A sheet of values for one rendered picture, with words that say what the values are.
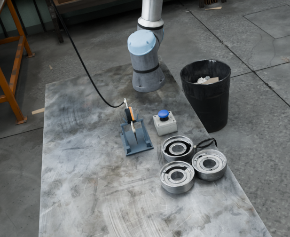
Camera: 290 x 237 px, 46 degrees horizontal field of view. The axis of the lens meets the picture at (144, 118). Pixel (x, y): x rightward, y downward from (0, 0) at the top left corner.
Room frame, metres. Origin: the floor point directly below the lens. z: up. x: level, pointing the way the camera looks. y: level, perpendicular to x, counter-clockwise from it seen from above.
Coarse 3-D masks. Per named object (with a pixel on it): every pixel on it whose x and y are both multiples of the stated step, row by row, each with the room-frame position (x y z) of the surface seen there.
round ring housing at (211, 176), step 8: (200, 152) 0.79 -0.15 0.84; (208, 152) 0.79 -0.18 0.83; (216, 152) 0.78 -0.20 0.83; (192, 160) 0.76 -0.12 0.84; (208, 160) 0.77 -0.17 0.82; (216, 160) 0.75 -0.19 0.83; (224, 160) 0.75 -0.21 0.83; (208, 168) 0.73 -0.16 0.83; (216, 168) 0.72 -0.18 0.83; (224, 168) 0.71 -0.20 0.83; (200, 176) 0.71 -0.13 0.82; (208, 176) 0.70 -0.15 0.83; (216, 176) 0.70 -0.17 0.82
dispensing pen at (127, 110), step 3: (126, 99) 1.01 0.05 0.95; (126, 102) 1.00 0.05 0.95; (126, 105) 0.99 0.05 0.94; (126, 108) 0.97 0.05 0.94; (126, 111) 0.97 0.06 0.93; (129, 111) 0.97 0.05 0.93; (126, 114) 0.96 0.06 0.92; (129, 114) 0.96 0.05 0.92; (126, 117) 0.96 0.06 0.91; (129, 117) 0.96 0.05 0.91; (129, 120) 0.95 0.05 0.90; (132, 120) 0.95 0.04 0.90; (132, 123) 0.96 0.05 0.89; (132, 126) 0.95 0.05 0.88; (132, 129) 0.95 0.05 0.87; (135, 135) 0.93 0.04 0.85; (135, 138) 0.93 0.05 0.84
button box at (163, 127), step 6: (156, 120) 1.00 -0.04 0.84; (162, 120) 0.99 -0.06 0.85; (168, 120) 0.98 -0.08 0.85; (174, 120) 0.98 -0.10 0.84; (156, 126) 0.99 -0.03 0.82; (162, 126) 0.96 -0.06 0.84; (168, 126) 0.97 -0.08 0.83; (174, 126) 0.97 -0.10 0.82; (162, 132) 0.96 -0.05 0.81; (168, 132) 0.97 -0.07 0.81
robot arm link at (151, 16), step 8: (144, 0) 1.44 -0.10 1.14; (152, 0) 1.42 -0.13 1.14; (160, 0) 1.43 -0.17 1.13; (144, 8) 1.44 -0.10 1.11; (152, 8) 1.42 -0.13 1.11; (160, 8) 1.44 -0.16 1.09; (144, 16) 1.44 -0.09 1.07; (152, 16) 1.43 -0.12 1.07; (160, 16) 1.45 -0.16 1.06; (144, 24) 1.43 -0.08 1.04; (152, 24) 1.42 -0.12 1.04; (160, 24) 1.43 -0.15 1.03; (160, 32) 1.43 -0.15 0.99; (160, 40) 1.42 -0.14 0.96
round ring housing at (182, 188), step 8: (168, 168) 0.76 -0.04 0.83; (192, 168) 0.73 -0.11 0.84; (160, 176) 0.72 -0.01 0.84; (168, 176) 0.73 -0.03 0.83; (176, 176) 0.74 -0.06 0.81; (184, 176) 0.72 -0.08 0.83; (192, 176) 0.70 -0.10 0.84; (168, 184) 0.69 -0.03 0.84; (184, 184) 0.67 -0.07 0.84; (192, 184) 0.69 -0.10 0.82; (176, 192) 0.68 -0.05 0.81; (184, 192) 0.68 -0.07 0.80
